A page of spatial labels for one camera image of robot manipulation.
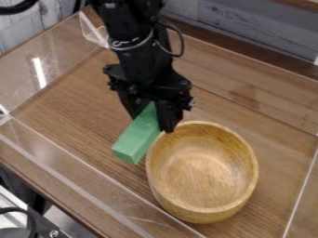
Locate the brown wooden bowl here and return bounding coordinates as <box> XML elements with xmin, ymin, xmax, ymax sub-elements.
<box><xmin>145</xmin><ymin>121</ymin><xmax>258</xmax><ymax>224</ymax></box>

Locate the clear acrylic tray wall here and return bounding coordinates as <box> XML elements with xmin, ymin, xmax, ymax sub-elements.
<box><xmin>0</xmin><ymin>17</ymin><xmax>318</xmax><ymax>238</ymax></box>

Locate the black cable lower left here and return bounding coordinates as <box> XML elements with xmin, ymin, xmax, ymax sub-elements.
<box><xmin>0</xmin><ymin>206</ymin><xmax>41</xmax><ymax>238</ymax></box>

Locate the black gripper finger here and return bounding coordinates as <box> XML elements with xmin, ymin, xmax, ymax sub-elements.
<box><xmin>117</xmin><ymin>91</ymin><xmax>149</xmax><ymax>119</ymax></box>
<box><xmin>155</xmin><ymin>100</ymin><xmax>183</xmax><ymax>133</ymax></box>

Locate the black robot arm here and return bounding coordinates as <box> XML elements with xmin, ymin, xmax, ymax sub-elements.
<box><xmin>91</xmin><ymin>0</ymin><xmax>192</xmax><ymax>133</ymax></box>

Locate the green rectangular block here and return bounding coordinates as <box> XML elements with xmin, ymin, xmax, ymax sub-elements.
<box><xmin>112</xmin><ymin>102</ymin><xmax>160</xmax><ymax>165</ymax></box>

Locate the clear acrylic corner bracket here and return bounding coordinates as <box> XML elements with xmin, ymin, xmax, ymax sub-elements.
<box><xmin>79</xmin><ymin>11</ymin><xmax>109</xmax><ymax>48</ymax></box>

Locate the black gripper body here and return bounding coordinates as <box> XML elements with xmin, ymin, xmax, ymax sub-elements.
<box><xmin>103</xmin><ymin>32</ymin><xmax>193</xmax><ymax>111</ymax></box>

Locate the black metal mount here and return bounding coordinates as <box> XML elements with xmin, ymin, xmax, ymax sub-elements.
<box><xmin>24</xmin><ymin>204</ymin><xmax>91</xmax><ymax>238</ymax></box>

